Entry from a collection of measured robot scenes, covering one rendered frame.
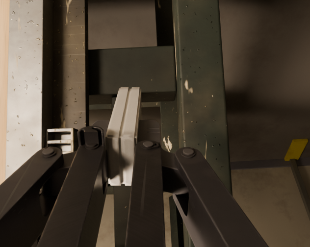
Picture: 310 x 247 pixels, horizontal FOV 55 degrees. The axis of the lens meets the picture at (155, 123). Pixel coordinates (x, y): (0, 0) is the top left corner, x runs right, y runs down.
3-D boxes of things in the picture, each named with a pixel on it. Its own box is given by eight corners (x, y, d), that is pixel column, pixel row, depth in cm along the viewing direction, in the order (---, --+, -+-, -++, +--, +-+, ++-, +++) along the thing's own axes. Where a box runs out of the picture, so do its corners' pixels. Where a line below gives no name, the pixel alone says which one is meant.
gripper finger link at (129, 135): (120, 135, 14) (136, 136, 14) (130, 86, 20) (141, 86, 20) (122, 186, 15) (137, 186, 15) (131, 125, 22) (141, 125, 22)
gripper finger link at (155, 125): (134, 169, 13) (202, 170, 13) (138, 119, 17) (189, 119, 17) (134, 196, 14) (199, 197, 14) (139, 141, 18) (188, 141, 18)
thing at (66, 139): (79, 130, 44) (73, 127, 41) (79, 177, 44) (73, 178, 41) (53, 131, 45) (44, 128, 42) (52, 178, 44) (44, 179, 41)
